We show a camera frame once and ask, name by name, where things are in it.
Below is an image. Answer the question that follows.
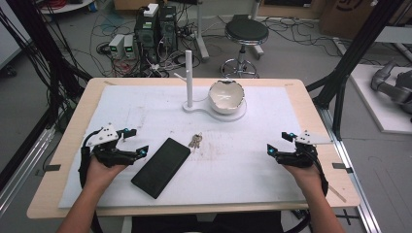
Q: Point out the black metal frame post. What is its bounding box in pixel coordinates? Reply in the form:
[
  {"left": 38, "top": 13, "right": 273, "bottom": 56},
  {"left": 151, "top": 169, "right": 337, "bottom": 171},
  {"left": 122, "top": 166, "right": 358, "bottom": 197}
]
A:
[
  {"left": 305, "top": 0, "right": 412, "bottom": 141},
  {"left": 5, "top": 0, "right": 93, "bottom": 132}
]

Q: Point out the person's dark clothing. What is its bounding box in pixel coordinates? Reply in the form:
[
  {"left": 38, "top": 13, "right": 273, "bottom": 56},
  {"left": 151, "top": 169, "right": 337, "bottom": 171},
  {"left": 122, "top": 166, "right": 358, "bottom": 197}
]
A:
[{"left": 130, "top": 211, "right": 287, "bottom": 233}]

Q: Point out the tangle of floor cables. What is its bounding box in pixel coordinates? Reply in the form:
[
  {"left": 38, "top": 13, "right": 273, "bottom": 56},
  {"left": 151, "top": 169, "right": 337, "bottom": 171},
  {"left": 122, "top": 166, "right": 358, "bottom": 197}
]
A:
[{"left": 88, "top": 13, "right": 208, "bottom": 79}]

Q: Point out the hand-held gripper cable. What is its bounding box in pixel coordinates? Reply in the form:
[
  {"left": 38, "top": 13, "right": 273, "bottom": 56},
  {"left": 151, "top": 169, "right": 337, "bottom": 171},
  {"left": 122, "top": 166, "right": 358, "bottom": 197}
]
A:
[
  {"left": 309, "top": 150, "right": 330, "bottom": 198},
  {"left": 78, "top": 129, "right": 98, "bottom": 189}
]

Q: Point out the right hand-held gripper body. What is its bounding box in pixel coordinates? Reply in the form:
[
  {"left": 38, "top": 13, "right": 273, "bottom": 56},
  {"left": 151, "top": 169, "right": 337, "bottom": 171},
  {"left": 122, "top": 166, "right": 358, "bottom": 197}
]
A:
[{"left": 275, "top": 129, "right": 333, "bottom": 169}]

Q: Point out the white eggshell-shaped bowl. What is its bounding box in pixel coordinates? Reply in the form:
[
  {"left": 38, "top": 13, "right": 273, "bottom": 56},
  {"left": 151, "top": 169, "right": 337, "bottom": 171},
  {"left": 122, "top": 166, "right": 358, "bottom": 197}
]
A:
[{"left": 207, "top": 79, "right": 246, "bottom": 116}]

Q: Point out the white table mat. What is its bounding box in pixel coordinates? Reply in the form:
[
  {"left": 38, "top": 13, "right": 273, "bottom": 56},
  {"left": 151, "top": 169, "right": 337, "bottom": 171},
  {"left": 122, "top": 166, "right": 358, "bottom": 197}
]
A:
[{"left": 57, "top": 84, "right": 307, "bottom": 209}]

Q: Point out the white box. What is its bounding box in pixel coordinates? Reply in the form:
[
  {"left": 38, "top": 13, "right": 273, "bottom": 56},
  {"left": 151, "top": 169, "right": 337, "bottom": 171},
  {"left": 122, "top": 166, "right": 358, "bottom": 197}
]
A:
[{"left": 142, "top": 2, "right": 160, "bottom": 18}]

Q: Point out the bunch of metal keys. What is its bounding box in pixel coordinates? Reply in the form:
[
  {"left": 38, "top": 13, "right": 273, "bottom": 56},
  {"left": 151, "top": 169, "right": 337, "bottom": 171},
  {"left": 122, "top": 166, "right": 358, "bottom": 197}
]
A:
[{"left": 188, "top": 131, "right": 204, "bottom": 150}]

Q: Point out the left hand-held gripper cable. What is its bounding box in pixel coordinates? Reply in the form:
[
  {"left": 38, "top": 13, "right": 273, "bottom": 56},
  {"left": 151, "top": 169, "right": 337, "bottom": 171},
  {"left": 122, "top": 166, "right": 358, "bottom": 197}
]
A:
[{"left": 78, "top": 129, "right": 98, "bottom": 189}]

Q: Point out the white power supply unit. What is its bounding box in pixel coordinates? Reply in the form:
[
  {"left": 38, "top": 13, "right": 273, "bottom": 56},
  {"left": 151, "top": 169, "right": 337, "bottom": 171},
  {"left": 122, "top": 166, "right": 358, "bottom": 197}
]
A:
[
  {"left": 122, "top": 34, "right": 137, "bottom": 60},
  {"left": 108, "top": 33, "right": 126, "bottom": 60}
]

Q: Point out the black computer tower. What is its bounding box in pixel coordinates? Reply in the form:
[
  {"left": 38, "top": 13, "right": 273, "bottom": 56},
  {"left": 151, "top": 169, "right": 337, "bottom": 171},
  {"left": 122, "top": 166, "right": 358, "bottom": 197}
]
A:
[
  {"left": 157, "top": 5, "right": 179, "bottom": 53},
  {"left": 133, "top": 12, "right": 160, "bottom": 63}
]

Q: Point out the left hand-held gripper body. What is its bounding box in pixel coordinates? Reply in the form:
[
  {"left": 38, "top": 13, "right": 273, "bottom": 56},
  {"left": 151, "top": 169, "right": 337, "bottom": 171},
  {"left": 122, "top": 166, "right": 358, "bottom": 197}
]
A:
[{"left": 82, "top": 123, "right": 137, "bottom": 169}]

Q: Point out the brown cardboard box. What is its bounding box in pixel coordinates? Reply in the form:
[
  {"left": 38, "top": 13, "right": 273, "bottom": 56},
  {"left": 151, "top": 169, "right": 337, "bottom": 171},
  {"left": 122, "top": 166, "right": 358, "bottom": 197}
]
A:
[{"left": 318, "top": 0, "right": 374, "bottom": 41}]

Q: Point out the person's left hand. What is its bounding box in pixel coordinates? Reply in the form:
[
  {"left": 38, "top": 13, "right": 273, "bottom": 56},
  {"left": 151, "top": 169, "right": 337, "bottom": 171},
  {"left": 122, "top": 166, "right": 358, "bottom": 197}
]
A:
[{"left": 84, "top": 156, "right": 128, "bottom": 196}]

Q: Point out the right hand-held gripper cable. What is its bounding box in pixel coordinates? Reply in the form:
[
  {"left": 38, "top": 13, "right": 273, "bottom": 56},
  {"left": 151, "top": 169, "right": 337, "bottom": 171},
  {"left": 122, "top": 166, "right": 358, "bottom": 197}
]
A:
[{"left": 309, "top": 150, "right": 330, "bottom": 198}]

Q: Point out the white metal stand leg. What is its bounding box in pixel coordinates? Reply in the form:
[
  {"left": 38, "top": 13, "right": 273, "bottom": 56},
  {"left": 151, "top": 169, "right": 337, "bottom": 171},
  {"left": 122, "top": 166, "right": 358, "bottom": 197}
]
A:
[{"left": 193, "top": 0, "right": 211, "bottom": 63}]

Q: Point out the aluminium floor rail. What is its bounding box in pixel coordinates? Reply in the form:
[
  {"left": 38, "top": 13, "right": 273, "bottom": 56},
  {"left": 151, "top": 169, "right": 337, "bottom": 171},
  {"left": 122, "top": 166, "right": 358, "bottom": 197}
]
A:
[
  {"left": 0, "top": 125, "right": 56, "bottom": 218},
  {"left": 315, "top": 106, "right": 384, "bottom": 233}
]

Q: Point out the black round stool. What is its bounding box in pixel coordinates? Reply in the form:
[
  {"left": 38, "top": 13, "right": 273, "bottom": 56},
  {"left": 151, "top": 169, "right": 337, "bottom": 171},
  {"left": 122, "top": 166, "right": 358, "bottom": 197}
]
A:
[{"left": 220, "top": 17, "right": 270, "bottom": 79}]

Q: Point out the person's right hand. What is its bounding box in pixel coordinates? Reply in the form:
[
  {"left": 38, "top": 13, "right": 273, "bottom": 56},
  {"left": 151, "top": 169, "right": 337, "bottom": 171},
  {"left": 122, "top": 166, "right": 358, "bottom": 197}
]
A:
[{"left": 281, "top": 164, "right": 326, "bottom": 197}]

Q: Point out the white platform board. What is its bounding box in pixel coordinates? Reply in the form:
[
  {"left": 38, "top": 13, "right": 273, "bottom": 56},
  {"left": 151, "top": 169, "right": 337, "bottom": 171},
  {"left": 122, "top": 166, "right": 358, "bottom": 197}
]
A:
[{"left": 349, "top": 63, "right": 412, "bottom": 136}]

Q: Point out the white stand with pole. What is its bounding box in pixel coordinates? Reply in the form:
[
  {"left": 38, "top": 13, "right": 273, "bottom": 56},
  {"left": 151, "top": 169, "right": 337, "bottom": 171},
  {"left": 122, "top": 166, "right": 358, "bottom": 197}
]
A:
[{"left": 173, "top": 50, "right": 248, "bottom": 123}]

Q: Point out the black smartphone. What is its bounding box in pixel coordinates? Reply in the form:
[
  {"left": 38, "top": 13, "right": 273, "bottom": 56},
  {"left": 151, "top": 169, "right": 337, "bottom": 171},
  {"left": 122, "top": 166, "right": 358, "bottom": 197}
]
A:
[{"left": 130, "top": 137, "right": 191, "bottom": 200}]

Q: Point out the wooden table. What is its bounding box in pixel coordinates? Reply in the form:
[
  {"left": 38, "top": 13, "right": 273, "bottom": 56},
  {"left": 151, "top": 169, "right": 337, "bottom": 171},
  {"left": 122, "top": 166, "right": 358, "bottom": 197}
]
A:
[{"left": 26, "top": 77, "right": 361, "bottom": 220}]

